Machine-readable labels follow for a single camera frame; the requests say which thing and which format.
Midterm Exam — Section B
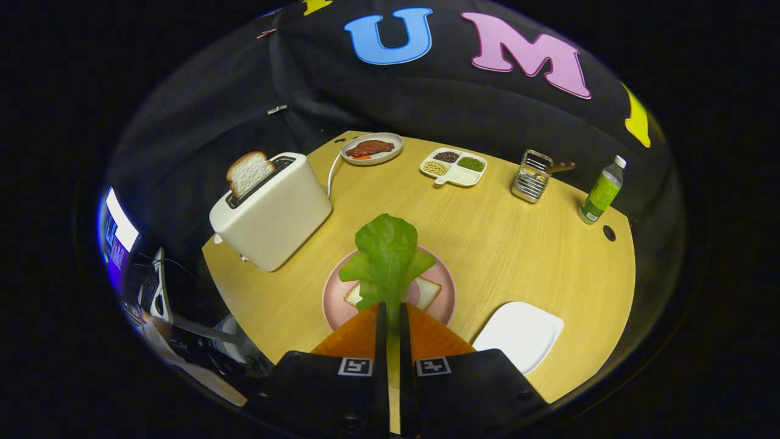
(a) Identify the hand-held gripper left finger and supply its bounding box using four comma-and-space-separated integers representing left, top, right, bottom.
256, 302, 391, 437

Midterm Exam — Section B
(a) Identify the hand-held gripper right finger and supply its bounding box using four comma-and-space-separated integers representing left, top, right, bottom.
399, 302, 549, 437

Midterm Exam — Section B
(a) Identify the green lettuce leaf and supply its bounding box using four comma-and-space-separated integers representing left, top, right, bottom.
339, 213, 437, 324

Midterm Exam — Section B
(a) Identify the toasted bread slice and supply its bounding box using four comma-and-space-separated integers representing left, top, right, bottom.
227, 151, 276, 201

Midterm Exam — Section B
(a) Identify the white bread slice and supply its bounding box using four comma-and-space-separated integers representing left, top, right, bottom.
344, 276, 442, 312

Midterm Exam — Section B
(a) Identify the pink plate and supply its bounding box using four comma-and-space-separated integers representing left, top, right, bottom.
322, 245, 456, 333

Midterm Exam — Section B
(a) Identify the white square plate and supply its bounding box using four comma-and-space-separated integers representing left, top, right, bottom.
472, 301, 564, 375

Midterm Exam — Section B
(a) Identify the white toaster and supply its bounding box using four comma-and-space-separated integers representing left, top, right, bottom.
209, 152, 333, 273

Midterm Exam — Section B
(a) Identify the divided white bean dish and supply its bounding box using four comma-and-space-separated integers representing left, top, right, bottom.
419, 147, 488, 187

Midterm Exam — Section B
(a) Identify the red meat slice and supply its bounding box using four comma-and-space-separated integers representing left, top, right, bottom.
346, 140, 395, 159

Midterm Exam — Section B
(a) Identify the round white plate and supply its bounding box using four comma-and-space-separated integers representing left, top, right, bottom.
340, 132, 404, 166

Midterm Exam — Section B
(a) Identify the white keyboard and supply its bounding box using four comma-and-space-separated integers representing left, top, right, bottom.
137, 247, 172, 324

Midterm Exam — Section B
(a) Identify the green drink bottle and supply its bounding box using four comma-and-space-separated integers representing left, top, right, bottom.
578, 155, 627, 225

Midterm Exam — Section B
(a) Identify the black backdrop cloth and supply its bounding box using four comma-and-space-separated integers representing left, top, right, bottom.
101, 0, 683, 318

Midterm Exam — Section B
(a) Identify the computer monitor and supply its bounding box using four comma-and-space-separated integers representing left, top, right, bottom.
97, 186, 140, 293

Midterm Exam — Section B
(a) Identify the metal wire basket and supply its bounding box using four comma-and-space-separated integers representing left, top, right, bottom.
511, 149, 554, 204

